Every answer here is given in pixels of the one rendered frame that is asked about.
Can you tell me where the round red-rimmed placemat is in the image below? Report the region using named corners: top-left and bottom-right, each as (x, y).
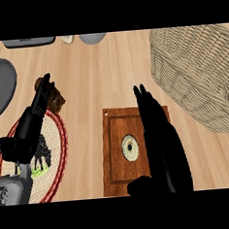
top-left (0, 107), bottom-right (74, 208)

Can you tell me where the small cream object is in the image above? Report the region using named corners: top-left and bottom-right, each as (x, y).
top-left (60, 34), bottom-right (76, 46)

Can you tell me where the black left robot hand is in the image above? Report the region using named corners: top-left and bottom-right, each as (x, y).
top-left (0, 72), bottom-right (62, 167)

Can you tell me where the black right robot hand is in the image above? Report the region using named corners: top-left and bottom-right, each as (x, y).
top-left (118, 80), bottom-right (194, 197)

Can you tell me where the brown wooden cutting board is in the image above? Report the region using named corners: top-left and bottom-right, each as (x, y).
top-left (97, 104), bottom-right (177, 198)

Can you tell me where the dark grey flat appliance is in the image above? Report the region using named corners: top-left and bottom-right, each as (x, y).
top-left (2, 35), bottom-right (57, 50)

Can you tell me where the beige wicker basket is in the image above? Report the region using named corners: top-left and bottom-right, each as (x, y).
top-left (147, 21), bottom-right (229, 140)

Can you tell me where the grey round bowl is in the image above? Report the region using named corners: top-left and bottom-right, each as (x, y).
top-left (78, 31), bottom-right (108, 47)

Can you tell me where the brown croissant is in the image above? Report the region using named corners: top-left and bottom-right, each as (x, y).
top-left (34, 75), bottom-right (68, 115)

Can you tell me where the cream frosted cupcake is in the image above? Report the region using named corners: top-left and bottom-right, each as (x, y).
top-left (120, 133), bottom-right (141, 164)

